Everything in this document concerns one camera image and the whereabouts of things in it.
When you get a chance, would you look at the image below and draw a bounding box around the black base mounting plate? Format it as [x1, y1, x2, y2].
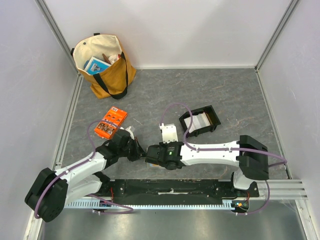
[97, 179, 260, 199]

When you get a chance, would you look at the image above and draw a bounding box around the brown item in bag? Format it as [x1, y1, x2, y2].
[102, 53, 120, 65]

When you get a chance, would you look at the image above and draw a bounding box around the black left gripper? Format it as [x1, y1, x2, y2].
[118, 136, 146, 162]

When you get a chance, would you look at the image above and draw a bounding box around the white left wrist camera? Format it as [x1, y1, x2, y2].
[120, 126, 135, 140]

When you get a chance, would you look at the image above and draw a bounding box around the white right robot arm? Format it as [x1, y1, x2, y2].
[145, 135, 269, 197]

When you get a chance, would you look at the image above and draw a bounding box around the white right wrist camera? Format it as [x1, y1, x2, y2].
[159, 123, 178, 144]

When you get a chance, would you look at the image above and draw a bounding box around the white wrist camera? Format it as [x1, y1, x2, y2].
[120, 126, 135, 140]
[159, 123, 178, 144]

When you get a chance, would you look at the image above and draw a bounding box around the black card tray box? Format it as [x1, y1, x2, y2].
[186, 105, 221, 138]

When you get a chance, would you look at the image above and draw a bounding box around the grey card holder wallet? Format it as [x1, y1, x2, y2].
[146, 162, 163, 169]

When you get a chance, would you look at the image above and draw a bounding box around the blue book in bag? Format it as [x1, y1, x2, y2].
[84, 56, 111, 75]

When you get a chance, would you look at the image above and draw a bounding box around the mustard canvas tote bag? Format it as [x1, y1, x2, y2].
[70, 33, 136, 100]

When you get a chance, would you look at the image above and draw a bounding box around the slotted cable duct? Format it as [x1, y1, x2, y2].
[63, 197, 238, 210]

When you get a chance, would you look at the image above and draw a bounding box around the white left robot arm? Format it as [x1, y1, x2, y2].
[24, 129, 146, 223]

